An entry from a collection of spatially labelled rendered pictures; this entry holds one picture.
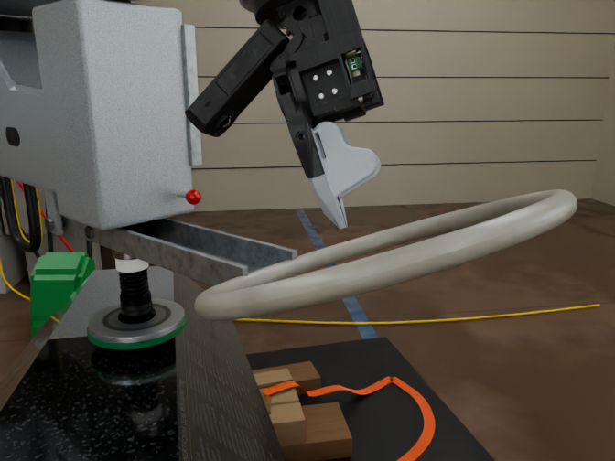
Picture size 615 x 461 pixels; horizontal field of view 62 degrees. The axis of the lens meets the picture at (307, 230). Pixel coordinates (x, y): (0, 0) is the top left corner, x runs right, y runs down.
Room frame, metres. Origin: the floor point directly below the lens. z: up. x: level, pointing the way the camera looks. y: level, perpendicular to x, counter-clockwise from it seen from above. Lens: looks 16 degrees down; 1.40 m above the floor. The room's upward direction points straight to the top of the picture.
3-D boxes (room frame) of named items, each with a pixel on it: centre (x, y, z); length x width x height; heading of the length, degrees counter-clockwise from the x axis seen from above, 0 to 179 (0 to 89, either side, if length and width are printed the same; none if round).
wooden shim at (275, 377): (2.11, 0.20, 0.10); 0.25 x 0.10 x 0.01; 108
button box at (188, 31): (1.13, 0.27, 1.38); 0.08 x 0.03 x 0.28; 48
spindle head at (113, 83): (1.15, 0.45, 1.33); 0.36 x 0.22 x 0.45; 48
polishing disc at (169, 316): (1.10, 0.39, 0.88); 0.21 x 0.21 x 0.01
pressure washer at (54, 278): (2.44, 1.23, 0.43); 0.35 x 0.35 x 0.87; 0
